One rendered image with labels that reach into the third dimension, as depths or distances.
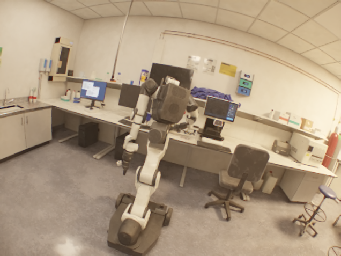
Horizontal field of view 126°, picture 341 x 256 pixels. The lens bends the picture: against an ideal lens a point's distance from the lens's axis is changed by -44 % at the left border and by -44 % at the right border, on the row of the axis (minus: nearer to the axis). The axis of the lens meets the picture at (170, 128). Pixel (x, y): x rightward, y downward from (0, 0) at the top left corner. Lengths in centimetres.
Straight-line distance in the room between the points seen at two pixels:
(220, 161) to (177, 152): 80
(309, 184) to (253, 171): 169
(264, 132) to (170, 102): 210
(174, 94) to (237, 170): 100
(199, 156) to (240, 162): 134
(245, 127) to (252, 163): 124
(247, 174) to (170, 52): 231
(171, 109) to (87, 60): 287
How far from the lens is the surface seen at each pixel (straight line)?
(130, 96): 236
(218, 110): 214
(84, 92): 295
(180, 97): 123
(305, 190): 320
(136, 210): 135
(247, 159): 164
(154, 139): 116
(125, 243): 125
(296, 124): 309
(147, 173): 126
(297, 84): 341
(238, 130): 278
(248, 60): 297
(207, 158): 287
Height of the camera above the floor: 132
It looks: 14 degrees down
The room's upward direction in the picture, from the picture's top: 12 degrees clockwise
